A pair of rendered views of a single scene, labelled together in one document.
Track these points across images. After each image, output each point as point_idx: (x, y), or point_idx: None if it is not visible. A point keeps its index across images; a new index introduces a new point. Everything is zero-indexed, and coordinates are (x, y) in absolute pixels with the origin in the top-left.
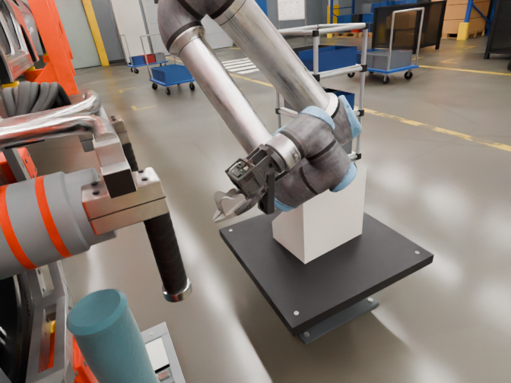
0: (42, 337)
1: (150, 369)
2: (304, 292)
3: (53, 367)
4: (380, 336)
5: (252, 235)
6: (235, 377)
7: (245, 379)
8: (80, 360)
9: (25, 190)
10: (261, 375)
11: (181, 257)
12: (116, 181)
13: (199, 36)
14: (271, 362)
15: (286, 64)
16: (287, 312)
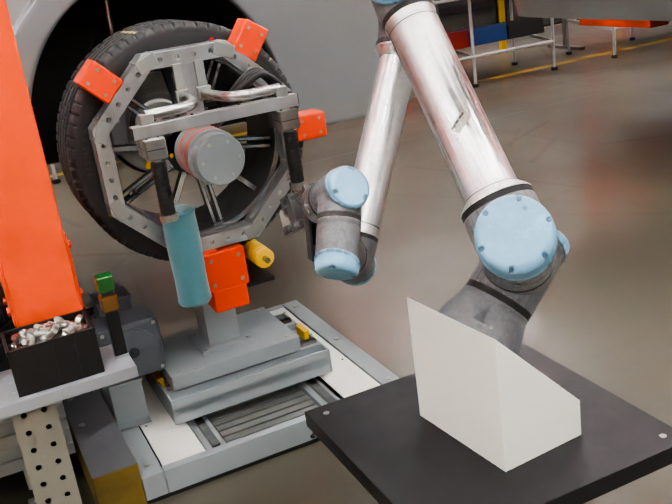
0: (216, 231)
1: (187, 275)
2: (361, 417)
3: None
4: None
5: None
6: (342, 467)
7: (338, 475)
8: (207, 255)
9: (196, 130)
10: (343, 488)
11: (163, 196)
12: (130, 132)
13: (388, 53)
14: (359, 495)
15: (426, 111)
16: (328, 406)
